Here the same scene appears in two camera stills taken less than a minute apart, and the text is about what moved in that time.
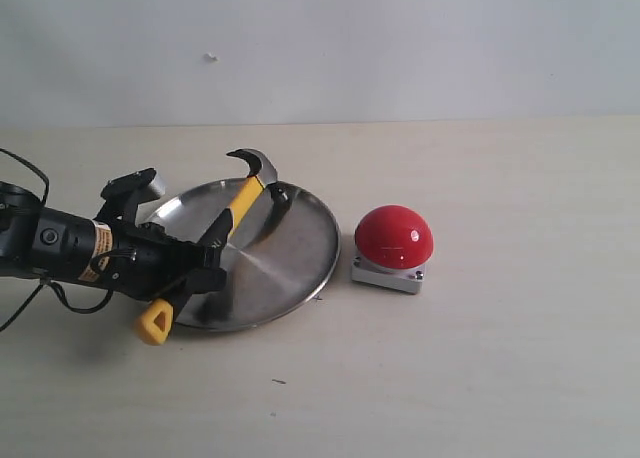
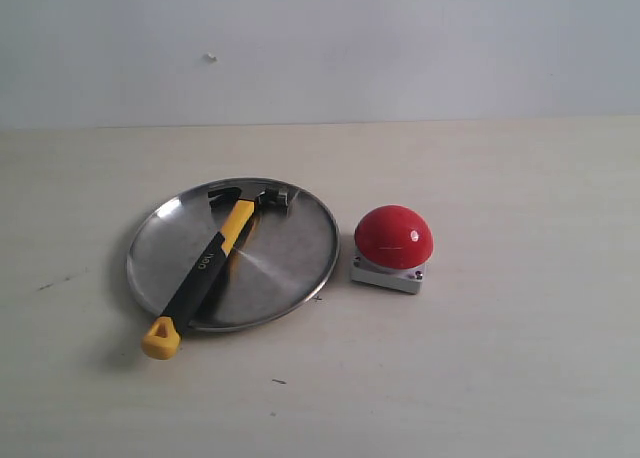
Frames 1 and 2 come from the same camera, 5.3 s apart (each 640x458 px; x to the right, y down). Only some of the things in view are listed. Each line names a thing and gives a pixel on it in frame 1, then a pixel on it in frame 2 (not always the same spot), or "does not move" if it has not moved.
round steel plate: (278, 262) does not move
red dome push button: (392, 246) does not move
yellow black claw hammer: (154, 321) -> (163, 338)
